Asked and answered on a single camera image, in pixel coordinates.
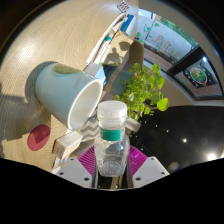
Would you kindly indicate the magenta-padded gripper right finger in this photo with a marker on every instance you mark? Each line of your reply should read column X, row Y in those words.
column 150, row 171

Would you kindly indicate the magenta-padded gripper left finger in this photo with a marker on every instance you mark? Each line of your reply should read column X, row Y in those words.
column 73, row 171

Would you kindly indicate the clear plastic bottle white cap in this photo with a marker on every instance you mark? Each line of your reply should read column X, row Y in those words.
column 111, row 150

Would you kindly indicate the grey white chevron cushion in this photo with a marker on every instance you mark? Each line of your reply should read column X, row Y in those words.
column 89, row 130

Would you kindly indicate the flat round red coaster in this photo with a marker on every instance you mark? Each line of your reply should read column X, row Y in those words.
column 38, row 137

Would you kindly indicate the group of ceiling lights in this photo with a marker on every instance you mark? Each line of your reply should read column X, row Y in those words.
column 211, row 156

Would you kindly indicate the pale ceramic mug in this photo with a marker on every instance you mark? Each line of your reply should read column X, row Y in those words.
column 63, row 90

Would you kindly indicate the green potted plant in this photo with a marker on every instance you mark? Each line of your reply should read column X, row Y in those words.
column 143, row 86

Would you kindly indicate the light blue small carton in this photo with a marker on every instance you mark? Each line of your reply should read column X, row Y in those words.
column 95, row 72

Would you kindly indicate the framed colourful poster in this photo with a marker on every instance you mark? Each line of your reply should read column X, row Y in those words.
column 200, row 76

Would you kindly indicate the long white tube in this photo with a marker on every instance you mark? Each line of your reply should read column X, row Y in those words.
column 105, row 40

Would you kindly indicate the blue and white flat box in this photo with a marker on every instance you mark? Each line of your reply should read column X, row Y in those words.
column 129, row 25

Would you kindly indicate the silver pill blister pack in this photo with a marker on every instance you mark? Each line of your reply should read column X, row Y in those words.
column 123, row 6

